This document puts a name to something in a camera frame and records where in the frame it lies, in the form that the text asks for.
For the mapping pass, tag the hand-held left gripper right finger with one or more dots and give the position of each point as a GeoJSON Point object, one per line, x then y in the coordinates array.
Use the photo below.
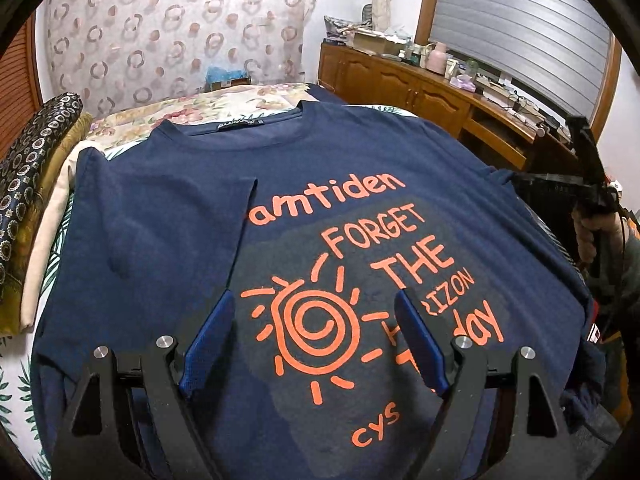
{"type": "Point", "coordinates": [415, 331]}

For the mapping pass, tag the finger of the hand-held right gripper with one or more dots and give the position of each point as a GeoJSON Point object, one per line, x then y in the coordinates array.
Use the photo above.
{"type": "Point", "coordinates": [545, 186]}

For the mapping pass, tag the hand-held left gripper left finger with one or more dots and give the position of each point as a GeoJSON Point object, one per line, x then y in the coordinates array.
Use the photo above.
{"type": "Point", "coordinates": [215, 331]}

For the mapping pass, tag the navy t-shirt with orange print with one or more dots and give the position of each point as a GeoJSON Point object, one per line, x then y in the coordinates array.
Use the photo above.
{"type": "Point", "coordinates": [175, 240]}

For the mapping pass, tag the person's right hand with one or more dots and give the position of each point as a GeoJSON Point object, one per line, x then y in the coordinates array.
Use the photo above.
{"type": "Point", "coordinates": [585, 235]}

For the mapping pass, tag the purple plastic bag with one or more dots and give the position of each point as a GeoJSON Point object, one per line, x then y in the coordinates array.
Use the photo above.
{"type": "Point", "coordinates": [464, 82]}

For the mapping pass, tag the grey window blind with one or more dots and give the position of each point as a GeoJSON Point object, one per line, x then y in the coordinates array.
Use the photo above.
{"type": "Point", "coordinates": [520, 25]}

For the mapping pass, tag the pink thermos jug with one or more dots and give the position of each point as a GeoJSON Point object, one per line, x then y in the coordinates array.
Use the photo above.
{"type": "Point", "coordinates": [436, 60]}

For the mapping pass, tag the long wooden cabinet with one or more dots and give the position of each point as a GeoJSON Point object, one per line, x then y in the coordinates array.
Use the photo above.
{"type": "Point", "coordinates": [390, 80]}

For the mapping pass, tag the stack of folded pillows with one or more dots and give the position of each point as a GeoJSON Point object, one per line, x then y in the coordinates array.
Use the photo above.
{"type": "Point", "coordinates": [30, 265]}

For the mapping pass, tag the beige folded cloth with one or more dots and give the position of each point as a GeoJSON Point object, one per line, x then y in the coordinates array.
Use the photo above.
{"type": "Point", "coordinates": [50, 220]}

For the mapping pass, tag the bed with leaf-print sheet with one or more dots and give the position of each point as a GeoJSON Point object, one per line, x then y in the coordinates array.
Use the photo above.
{"type": "Point", "coordinates": [20, 390]}

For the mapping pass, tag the flat cardboard box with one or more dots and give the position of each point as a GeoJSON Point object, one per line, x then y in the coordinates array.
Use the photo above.
{"type": "Point", "coordinates": [372, 42]}

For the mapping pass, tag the floral quilt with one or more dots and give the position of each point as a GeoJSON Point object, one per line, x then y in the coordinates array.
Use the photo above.
{"type": "Point", "coordinates": [200, 105]}

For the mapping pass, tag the navy bed sheet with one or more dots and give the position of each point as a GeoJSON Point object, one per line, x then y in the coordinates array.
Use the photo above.
{"type": "Point", "coordinates": [322, 94]}

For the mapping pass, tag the blue plastic bag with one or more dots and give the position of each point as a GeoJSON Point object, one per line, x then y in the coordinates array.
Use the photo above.
{"type": "Point", "coordinates": [227, 74]}

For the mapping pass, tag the floral patterned bag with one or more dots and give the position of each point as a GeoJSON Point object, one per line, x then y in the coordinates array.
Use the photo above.
{"type": "Point", "coordinates": [340, 27]}

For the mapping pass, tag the wooden louvre door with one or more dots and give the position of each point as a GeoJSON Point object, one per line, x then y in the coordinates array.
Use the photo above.
{"type": "Point", "coordinates": [17, 85]}

